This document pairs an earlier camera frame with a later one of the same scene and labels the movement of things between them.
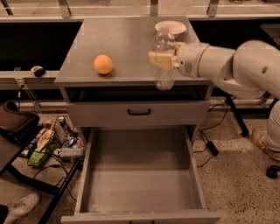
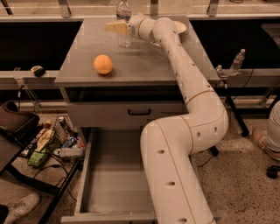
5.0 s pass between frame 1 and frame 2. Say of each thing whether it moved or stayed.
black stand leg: stayed
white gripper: moved
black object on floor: stayed
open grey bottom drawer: stayed
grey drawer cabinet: stayed
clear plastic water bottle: moved
